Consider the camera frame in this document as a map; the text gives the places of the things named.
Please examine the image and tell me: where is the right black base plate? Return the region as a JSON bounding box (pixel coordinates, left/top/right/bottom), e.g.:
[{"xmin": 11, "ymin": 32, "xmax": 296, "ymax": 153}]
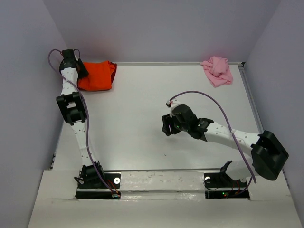
[{"xmin": 203, "ymin": 161, "xmax": 250, "ymax": 199}]

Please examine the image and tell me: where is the white front cover board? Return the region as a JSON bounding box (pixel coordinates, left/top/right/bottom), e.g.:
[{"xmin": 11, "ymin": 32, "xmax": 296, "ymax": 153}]
[{"xmin": 29, "ymin": 171, "xmax": 301, "ymax": 228}]

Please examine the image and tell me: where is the orange t-shirt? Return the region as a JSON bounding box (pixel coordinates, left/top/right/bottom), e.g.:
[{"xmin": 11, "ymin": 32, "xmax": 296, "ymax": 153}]
[{"xmin": 77, "ymin": 60, "xmax": 112, "ymax": 92}]

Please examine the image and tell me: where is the dark red folded t-shirt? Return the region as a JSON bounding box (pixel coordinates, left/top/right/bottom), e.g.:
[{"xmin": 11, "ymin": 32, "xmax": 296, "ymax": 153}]
[{"xmin": 110, "ymin": 62, "xmax": 117, "ymax": 84}]

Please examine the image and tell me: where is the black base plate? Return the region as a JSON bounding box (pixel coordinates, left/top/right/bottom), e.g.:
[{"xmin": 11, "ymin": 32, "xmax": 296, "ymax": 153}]
[
  {"xmin": 203, "ymin": 161, "xmax": 250, "ymax": 199},
  {"xmin": 74, "ymin": 171, "xmax": 121, "ymax": 200}
]

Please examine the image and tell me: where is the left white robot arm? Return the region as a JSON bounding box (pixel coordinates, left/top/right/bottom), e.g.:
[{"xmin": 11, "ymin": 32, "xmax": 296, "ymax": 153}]
[{"xmin": 56, "ymin": 49, "xmax": 105, "ymax": 188}]

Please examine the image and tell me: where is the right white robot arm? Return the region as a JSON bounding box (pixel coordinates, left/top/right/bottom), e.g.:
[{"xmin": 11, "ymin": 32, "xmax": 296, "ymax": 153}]
[{"xmin": 162, "ymin": 104, "xmax": 289, "ymax": 186}]

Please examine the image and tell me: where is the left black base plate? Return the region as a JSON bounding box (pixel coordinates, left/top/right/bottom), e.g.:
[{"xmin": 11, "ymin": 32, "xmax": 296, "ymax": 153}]
[{"xmin": 74, "ymin": 171, "xmax": 121, "ymax": 200}]

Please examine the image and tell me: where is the pink crumpled t-shirt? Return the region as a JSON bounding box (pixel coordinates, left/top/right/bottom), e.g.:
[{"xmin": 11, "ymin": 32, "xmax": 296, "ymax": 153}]
[{"xmin": 201, "ymin": 57, "xmax": 233, "ymax": 88}]

